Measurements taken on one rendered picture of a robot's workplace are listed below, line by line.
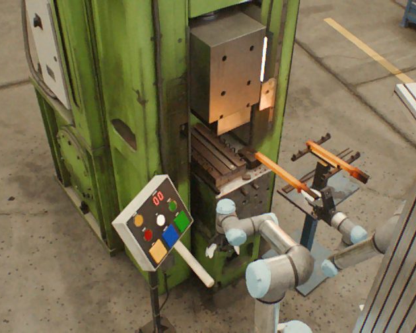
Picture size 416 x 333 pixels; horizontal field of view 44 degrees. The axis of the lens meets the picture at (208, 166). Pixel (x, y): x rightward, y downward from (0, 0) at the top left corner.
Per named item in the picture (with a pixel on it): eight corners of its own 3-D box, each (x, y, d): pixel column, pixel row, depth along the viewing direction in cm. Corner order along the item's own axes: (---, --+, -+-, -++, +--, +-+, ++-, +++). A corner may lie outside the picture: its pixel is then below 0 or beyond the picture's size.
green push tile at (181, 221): (190, 222, 245) (183, 210, 242) (181, 233, 240) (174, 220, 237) (187, 222, 246) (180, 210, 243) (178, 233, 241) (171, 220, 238)
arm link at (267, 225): (327, 255, 170) (270, 205, 215) (297, 262, 167) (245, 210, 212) (329, 285, 173) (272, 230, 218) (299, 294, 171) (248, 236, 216)
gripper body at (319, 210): (309, 213, 239) (328, 229, 232) (311, 200, 234) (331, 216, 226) (321, 206, 243) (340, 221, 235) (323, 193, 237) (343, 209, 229)
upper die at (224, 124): (249, 121, 255) (251, 106, 249) (217, 135, 247) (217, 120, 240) (201, 82, 280) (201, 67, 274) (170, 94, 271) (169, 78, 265)
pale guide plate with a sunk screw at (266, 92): (271, 105, 280) (275, 78, 268) (259, 111, 276) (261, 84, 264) (269, 104, 281) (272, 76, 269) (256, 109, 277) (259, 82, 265)
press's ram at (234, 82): (272, 96, 255) (281, 21, 228) (208, 123, 238) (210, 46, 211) (221, 59, 280) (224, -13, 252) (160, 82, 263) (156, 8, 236)
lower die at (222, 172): (245, 173, 280) (245, 161, 274) (215, 188, 271) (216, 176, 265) (200, 133, 304) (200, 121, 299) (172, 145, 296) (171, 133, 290)
